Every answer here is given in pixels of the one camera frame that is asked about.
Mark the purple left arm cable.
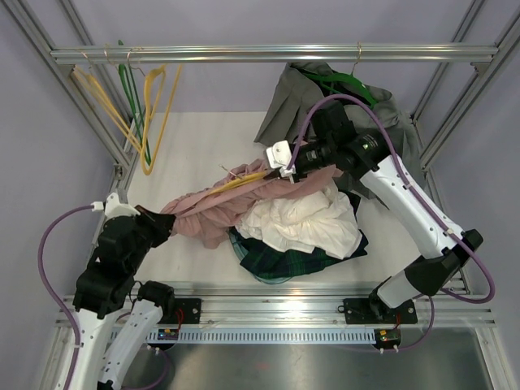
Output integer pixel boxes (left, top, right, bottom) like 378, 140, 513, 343
37, 205, 171, 390

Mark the green navy plaid skirt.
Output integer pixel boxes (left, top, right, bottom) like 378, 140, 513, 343
228, 227, 369, 284

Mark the teal plastic basin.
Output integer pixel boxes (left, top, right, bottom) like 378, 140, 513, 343
228, 227, 304, 284

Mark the aluminium frame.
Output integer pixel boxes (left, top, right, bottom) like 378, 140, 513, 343
1, 1, 519, 389

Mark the grey pleated skirt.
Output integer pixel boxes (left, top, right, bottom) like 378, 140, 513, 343
254, 63, 426, 188

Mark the white skirt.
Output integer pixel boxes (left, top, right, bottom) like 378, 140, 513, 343
236, 183, 362, 259

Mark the yellow hanger of pink skirt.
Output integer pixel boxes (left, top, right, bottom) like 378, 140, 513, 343
208, 159, 280, 195

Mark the yellow plastic hanger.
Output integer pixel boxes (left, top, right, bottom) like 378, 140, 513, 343
72, 50, 142, 155

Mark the yellow hanger of white skirt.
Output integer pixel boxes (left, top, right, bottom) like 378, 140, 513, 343
123, 47, 184, 176

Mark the pink pleated skirt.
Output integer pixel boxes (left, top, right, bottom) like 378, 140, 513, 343
161, 166, 341, 249

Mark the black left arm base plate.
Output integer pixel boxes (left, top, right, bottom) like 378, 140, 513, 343
169, 297, 202, 325

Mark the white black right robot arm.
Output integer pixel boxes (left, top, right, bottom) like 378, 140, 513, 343
266, 94, 483, 323

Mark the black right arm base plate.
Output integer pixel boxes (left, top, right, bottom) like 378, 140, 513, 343
338, 297, 418, 325

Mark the green plastic hanger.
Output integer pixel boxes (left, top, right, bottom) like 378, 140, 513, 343
303, 42, 378, 108

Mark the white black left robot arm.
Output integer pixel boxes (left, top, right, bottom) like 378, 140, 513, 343
70, 206, 176, 389

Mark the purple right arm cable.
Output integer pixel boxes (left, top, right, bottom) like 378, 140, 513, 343
286, 93, 497, 353

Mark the white slotted cable duct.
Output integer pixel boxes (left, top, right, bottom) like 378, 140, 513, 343
144, 327, 375, 345

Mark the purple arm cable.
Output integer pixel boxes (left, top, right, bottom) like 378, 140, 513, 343
37, 205, 171, 390
286, 93, 497, 353

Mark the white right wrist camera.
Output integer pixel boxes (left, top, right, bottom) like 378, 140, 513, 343
265, 141, 297, 170

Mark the green hanger of plaid skirt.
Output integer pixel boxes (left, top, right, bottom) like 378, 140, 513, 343
103, 45, 151, 163

